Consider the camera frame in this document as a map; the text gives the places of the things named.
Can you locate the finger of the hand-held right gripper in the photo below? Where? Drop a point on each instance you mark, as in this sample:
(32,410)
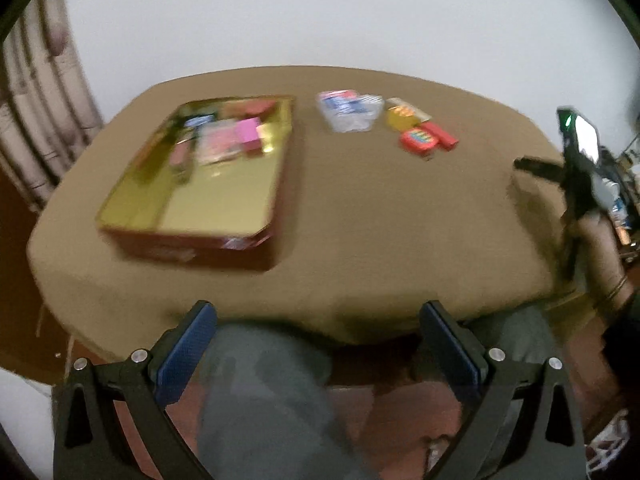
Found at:
(540,167)

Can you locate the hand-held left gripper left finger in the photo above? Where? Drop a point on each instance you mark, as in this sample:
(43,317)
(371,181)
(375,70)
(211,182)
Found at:
(185,355)

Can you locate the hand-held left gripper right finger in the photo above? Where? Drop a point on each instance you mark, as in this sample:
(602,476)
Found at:
(450,355)

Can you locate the orange box colourful top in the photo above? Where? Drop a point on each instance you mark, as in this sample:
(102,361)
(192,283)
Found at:
(419,141)

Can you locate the yellow box red stripes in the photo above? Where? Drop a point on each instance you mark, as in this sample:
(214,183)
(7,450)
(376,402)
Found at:
(402,119)

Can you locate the gold bar box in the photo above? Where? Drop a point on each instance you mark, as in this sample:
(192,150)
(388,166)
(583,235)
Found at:
(400,101)

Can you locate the red tin box gold inside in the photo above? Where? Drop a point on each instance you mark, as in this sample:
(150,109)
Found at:
(210,200)

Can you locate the clear plastic box blue label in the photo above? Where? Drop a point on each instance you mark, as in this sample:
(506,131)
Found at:
(347,110)

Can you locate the person's right forearm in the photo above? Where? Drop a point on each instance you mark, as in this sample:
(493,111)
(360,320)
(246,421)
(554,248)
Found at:
(625,340)

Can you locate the person's right hand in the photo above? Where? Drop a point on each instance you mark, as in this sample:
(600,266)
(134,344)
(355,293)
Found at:
(600,255)

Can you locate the cluttered shelf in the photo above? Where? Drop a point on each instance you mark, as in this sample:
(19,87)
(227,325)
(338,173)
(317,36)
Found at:
(625,190)

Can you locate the person's left leg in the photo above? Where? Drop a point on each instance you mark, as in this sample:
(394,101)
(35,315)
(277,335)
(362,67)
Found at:
(270,400)

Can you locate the brown tablecloth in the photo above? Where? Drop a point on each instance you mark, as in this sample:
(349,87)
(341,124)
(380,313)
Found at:
(375,220)

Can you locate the white patterned fabric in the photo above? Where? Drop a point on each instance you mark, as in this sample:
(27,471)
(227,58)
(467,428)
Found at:
(612,440)

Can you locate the maroon stick box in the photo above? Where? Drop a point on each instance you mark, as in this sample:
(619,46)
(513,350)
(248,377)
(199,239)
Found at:
(180,156)

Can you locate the clear box pink contents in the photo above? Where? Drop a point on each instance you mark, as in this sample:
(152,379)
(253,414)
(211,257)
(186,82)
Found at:
(217,144)

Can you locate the dark wrapped candy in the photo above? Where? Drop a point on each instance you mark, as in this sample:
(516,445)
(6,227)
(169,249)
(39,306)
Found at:
(199,121)

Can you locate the red-brown flat box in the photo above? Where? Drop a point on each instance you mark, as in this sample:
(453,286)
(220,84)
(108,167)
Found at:
(250,107)

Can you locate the patterned beige curtain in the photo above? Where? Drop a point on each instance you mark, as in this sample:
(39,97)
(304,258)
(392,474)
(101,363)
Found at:
(45,95)

